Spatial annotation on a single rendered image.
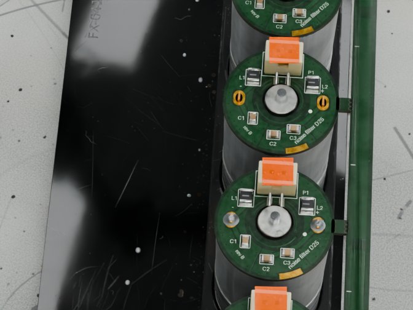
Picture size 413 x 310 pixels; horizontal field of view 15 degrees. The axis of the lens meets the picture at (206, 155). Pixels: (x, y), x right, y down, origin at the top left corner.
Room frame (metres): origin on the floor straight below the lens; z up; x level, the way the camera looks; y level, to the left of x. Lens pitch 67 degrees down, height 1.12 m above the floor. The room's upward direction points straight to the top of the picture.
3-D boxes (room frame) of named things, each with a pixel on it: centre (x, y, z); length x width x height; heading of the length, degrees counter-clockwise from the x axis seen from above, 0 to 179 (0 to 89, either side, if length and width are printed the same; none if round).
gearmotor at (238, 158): (0.14, -0.02, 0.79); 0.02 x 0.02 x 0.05
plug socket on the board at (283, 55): (0.15, -0.02, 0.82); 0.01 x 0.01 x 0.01; 86
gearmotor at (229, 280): (0.12, -0.01, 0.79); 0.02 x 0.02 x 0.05
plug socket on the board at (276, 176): (0.12, -0.01, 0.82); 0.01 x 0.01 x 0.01; 86
